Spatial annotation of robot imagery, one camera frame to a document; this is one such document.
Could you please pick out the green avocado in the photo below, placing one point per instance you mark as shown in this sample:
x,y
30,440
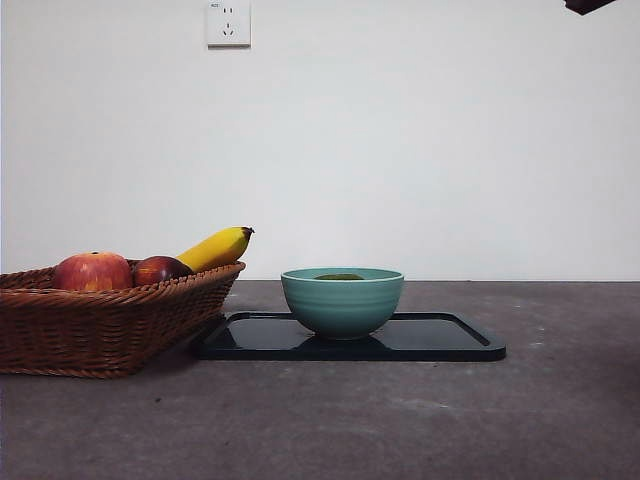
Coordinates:
x,y
337,276

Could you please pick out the teal ribbed bowl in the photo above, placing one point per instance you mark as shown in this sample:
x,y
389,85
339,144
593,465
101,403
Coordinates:
x,y
342,310

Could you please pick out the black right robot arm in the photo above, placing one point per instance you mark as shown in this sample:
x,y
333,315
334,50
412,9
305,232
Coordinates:
x,y
585,6

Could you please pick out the yellow banana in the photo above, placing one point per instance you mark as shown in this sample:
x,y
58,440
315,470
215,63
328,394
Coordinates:
x,y
215,247

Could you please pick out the black rectangular tray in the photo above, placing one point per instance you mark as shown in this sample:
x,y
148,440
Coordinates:
x,y
440,345

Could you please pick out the small dark red apple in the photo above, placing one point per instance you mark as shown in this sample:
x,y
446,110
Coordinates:
x,y
160,270

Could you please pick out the large red apple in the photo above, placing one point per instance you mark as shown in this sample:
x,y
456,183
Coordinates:
x,y
92,272

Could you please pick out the brown wicker basket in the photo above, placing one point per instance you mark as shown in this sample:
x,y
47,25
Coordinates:
x,y
100,330

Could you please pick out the white wall power socket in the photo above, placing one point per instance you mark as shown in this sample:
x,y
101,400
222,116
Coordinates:
x,y
229,25

